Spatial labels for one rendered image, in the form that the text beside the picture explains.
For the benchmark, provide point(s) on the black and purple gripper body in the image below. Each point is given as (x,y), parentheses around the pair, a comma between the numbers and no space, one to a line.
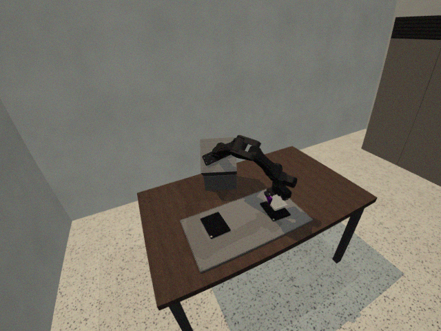
(269,190)

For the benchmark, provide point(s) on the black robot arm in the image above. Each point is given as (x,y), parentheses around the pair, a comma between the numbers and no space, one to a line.
(273,170)

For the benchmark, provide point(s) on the white well plate lid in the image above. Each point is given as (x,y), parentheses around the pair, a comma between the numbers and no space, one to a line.
(277,202)

